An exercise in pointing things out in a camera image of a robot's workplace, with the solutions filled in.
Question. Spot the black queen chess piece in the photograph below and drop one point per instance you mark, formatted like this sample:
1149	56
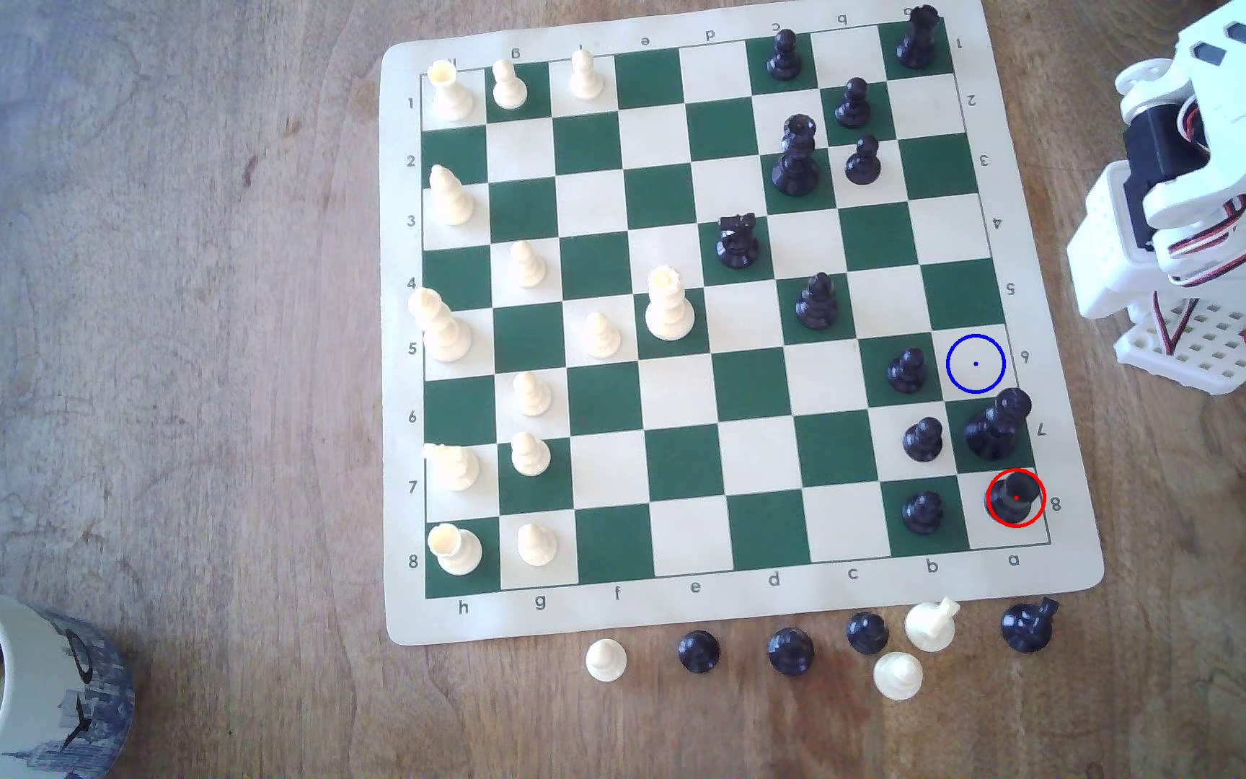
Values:
795	162

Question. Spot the white rook chess piece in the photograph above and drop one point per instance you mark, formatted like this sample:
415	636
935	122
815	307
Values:
459	551
451	95

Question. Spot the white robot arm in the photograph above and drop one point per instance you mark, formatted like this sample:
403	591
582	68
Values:
1110	249

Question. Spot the black bishop chess piece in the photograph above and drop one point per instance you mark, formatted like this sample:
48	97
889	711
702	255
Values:
817	305

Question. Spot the white queen chess piece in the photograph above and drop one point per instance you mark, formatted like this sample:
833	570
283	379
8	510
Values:
670	308

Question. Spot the white perforated base plate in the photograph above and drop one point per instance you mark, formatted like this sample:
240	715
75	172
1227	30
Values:
1213	346

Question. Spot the white pawn chess piece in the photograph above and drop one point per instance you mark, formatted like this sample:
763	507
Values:
530	456
533	396
510	89
601	338
527	267
898	677
538	546
606	661
585	79

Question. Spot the white king chess piece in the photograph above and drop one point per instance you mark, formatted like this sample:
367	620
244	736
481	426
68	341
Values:
442	330

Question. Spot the white knight chess piece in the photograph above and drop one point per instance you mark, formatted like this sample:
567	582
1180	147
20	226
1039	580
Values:
455	467
929	628

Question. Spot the black pawn chess piece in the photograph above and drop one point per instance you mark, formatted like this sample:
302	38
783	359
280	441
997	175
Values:
923	440
791	652
699	652
784	57
853	106
867	634
923	514
863	162
908	372

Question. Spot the printed skyline ceramic mug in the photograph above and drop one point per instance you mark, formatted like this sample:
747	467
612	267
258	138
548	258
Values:
34	671

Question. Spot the white bishop chess piece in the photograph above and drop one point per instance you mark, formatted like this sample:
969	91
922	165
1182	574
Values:
452	200

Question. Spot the black knight chess piece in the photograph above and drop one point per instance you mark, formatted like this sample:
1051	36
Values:
1027	629
738	245

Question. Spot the black rook chess piece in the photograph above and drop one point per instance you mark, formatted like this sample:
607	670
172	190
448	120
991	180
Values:
917	41
1015	500

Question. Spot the black king chess piece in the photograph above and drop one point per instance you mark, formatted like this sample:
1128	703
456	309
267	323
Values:
996	428

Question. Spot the green and cream chess mat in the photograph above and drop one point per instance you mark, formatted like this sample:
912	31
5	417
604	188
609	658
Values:
753	454

